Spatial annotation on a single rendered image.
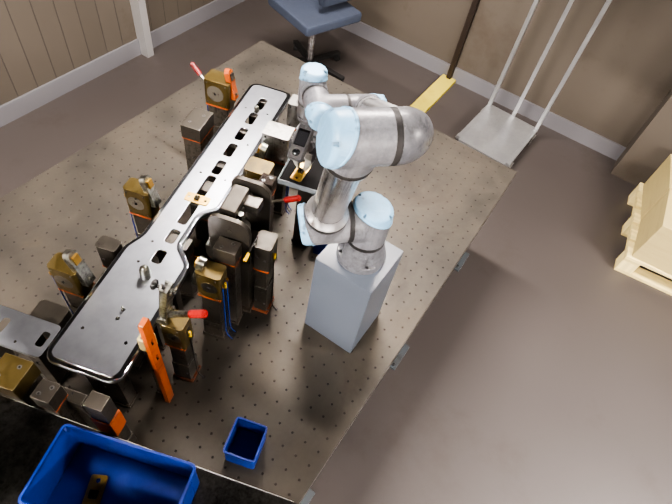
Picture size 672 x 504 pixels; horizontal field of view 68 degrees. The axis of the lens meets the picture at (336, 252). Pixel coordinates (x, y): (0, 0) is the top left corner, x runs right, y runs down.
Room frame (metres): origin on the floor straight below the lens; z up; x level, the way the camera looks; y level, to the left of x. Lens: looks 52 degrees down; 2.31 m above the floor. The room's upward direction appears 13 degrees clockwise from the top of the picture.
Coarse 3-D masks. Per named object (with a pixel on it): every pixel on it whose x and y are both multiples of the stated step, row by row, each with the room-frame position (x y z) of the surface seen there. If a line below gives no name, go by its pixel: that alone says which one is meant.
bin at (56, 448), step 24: (72, 432) 0.27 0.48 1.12; (48, 456) 0.21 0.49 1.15; (72, 456) 0.24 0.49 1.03; (96, 456) 0.25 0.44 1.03; (120, 456) 0.26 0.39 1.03; (144, 456) 0.26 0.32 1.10; (168, 456) 0.26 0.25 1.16; (48, 480) 0.18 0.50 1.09; (72, 480) 0.19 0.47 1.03; (96, 480) 0.20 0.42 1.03; (120, 480) 0.21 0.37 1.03; (144, 480) 0.23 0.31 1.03; (168, 480) 0.24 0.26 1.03; (192, 480) 0.23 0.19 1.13
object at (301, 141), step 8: (304, 128) 1.17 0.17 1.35; (296, 136) 1.15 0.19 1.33; (304, 136) 1.15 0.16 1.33; (312, 136) 1.17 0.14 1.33; (296, 144) 1.13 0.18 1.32; (304, 144) 1.13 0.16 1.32; (288, 152) 1.11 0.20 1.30; (296, 152) 1.10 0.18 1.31; (304, 152) 1.11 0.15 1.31; (296, 160) 1.09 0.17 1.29
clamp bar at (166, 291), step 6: (156, 282) 0.63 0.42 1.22; (168, 282) 0.64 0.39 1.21; (150, 288) 0.62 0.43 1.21; (162, 288) 0.63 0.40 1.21; (168, 288) 0.62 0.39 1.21; (162, 294) 0.61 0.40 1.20; (168, 294) 0.62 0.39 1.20; (174, 294) 0.62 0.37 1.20; (162, 300) 0.61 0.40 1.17; (168, 300) 0.62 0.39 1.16; (162, 306) 0.61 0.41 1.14; (168, 306) 0.62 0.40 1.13; (162, 312) 0.61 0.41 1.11; (168, 312) 0.62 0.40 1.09
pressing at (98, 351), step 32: (256, 96) 1.73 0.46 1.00; (288, 96) 1.77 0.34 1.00; (224, 128) 1.49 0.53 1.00; (256, 128) 1.53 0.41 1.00; (224, 160) 1.32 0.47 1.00; (192, 192) 1.13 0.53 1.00; (224, 192) 1.17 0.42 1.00; (160, 224) 0.97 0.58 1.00; (192, 224) 1.00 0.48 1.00; (128, 256) 0.82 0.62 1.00; (96, 288) 0.70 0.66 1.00; (128, 288) 0.72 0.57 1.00; (96, 320) 0.60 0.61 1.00; (128, 320) 0.62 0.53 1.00; (64, 352) 0.49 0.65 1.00; (96, 352) 0.51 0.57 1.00; (128, 352) 0.53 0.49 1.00
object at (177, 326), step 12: (168, 324) 0.61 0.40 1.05; (180, 324) 0.62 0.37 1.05; (168, 336) 0.60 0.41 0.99; (180, 336) 0.60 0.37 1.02; (192, 336) 0.64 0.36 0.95; (180, 348) 0.60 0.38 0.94; (192, 348) 0.62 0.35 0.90; (180, 360) 0.60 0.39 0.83; (192, 360) 0.62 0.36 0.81; (180, 372) 0.60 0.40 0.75; (192, 372) 0.61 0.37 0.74
